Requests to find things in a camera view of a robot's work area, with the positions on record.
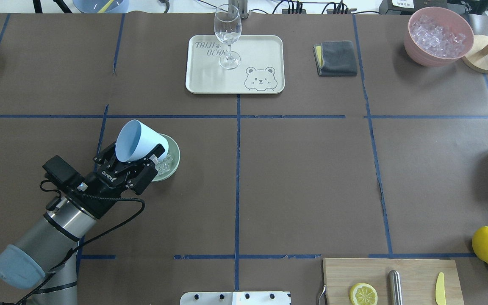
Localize ice cubes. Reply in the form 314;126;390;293
155;154;174;175
409;15;467;58

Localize aluminium frame post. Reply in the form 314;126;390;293
228;0;249;19

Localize metal cylinder tool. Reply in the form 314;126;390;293
388;270;403;305

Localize light blue plastic cup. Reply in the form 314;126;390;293
115;119;169;162

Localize lemon half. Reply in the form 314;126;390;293
349;283;378;305

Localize cream bear tray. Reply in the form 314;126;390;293
186;35;285;94

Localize clear wine glass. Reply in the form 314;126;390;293
213;4;242;70

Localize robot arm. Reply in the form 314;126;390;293
0;142;170;305

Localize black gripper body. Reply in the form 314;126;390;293
61;159;156;219

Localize blue bowl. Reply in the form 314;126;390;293
73;0;130;14

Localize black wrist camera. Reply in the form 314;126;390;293
42;155;84;191

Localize light green bowl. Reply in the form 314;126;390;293
151;133;180;182

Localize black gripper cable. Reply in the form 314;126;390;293
13;180;146;305

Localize yellow plastic knife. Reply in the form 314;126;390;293
435;272;446;305

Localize ice cubes in pink bowl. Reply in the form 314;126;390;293
409;15;467;58

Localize grey folded cloth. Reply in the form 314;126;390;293
313;40;358;77

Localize pink bowl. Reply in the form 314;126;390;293
404;6;474;67

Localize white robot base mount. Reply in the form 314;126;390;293
180;291;292;305

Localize wooden cutting board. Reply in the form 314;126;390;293
323;258;464;305

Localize yellow sponge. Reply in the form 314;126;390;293
314;44;323;69

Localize yellow plastic fork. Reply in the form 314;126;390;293
97;0;114;14

